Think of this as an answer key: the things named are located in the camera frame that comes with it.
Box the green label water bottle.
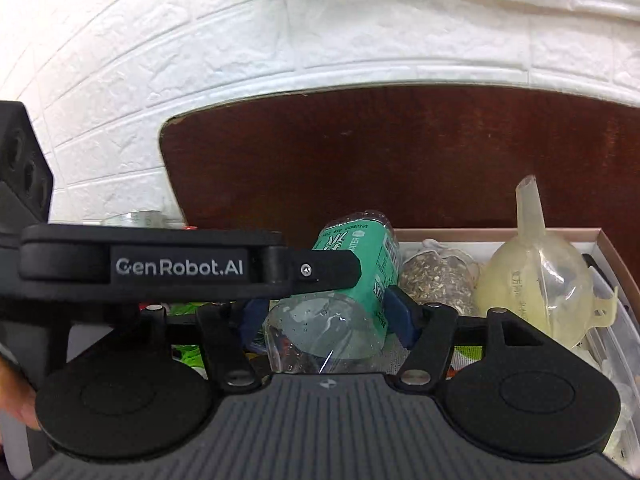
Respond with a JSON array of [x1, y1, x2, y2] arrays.
[[264, 210, 406, 374]]

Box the clear plastic funnel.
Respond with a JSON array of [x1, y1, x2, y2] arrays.
[[474, 176, 618, 349]]

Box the person's left hand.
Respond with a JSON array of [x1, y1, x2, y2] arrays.
[[0, 358, 40, 430]]

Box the mesh sachet of herbs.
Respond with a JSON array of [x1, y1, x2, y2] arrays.
[[398, 238, 480, 316]]

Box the dark brown wooden board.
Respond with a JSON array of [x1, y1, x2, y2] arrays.
[[160, 84, 639, 245]]

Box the tan storage box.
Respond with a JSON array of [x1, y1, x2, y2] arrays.
[[396, 228, 639, 478]]

